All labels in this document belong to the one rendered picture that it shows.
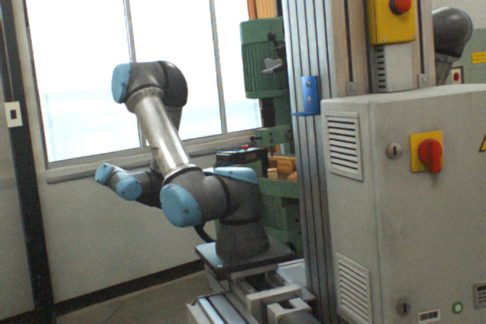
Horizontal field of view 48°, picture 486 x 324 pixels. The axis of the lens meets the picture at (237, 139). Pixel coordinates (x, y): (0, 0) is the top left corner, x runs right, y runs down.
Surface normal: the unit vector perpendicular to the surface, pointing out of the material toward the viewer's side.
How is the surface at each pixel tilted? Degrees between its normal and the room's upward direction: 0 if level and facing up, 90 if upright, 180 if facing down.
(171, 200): 96
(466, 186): 90
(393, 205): 90
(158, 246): 90
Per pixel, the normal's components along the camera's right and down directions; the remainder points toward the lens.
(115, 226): 0.55, 0.05
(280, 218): -0.75, 0.15
